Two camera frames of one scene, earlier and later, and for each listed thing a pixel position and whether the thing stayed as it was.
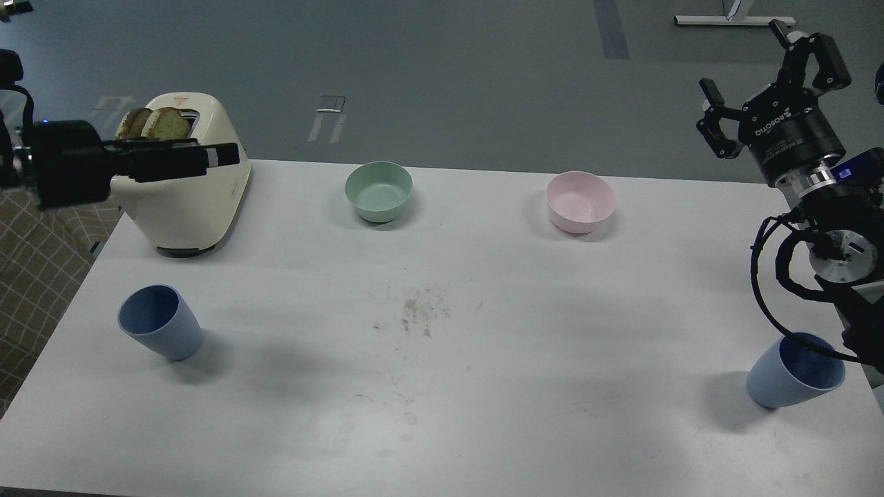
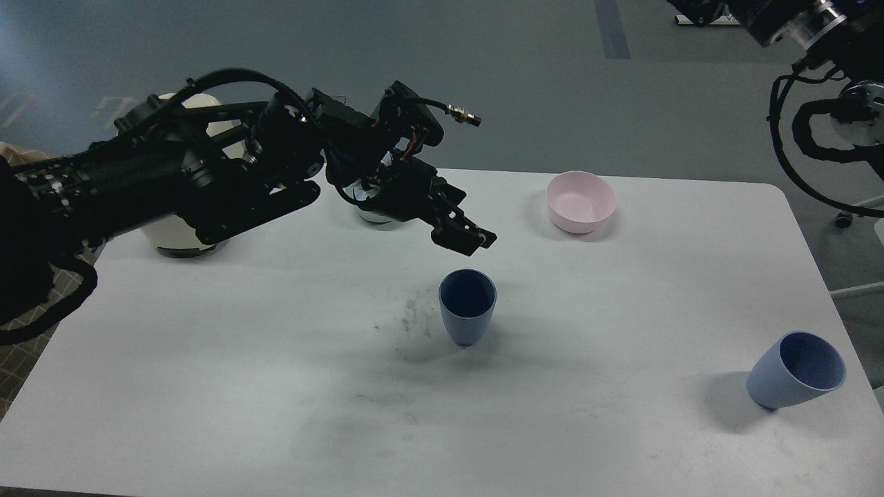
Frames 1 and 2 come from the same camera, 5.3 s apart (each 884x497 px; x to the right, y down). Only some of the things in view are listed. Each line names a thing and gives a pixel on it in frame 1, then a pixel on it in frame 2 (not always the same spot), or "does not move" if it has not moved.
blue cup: (157, 316) -> (467, 298)
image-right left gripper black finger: (709, 126) -> (701, 12)
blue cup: (789, 371) does not move
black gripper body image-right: (786, 130) -> (791, 23)
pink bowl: (578, 200) does not move
